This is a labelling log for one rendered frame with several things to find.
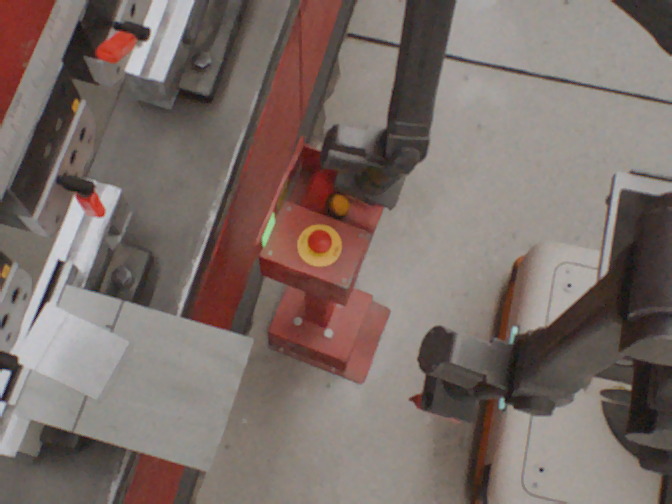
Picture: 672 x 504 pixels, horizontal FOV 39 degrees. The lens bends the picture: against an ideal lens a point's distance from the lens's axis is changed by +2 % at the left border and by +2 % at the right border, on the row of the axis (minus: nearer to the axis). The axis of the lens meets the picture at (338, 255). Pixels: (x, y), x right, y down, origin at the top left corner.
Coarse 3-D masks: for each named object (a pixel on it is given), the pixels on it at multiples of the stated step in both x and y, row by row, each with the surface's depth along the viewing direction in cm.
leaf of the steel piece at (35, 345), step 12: (48, 312) 124; (60, 312) 124; (36, 324) 123; (48, 324) 123; (60, 324) 123; (36, 336) 123; (48, 336) 123; (24, 348) 122; (36, 348) 122; (24, 360) 122; (36, 360) 122
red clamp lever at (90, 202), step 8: (72, 176) 104; (64, 184) 103; (72, 184) 103; (80, 184) 103; (88, 184) 103; (72, 192) 104; (80, 192) 103; (88, 192) 103; (80, 200) 107; (88, 200) 106; (96, 200) 107; (88, 208) 108; (96, 208) 108; (104, 208) 111; (96, 216) 111; (104, 216) 112
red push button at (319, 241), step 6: (312, 234) 149; (318, 234) 149; (324, 234) 149; (312, 240) 148; (318, 240) 148; (324, 240) 148; (330, 240) 149; (312, 246) 148; (318, 246) 148; (324, 246) 148; (330, 246) 149; (318, 252) 148
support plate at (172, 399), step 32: (96, 320) 124; (128, 320) 124; (160, 320) 124; (160, 352) 123; (192, 352) 123; (224, 352) 123; (32, 384) 121; (128, 384) 122; (160, 384) 122; (192, 384) 122; (224, 384) 122; (32, 416) 120; (64, 416) 120; (96, 416) 120; (128, 416) 120; (160, 416) 121; (192, 416) 121; (224, 416) 121; (160, 448) 119; (192, 448) 119
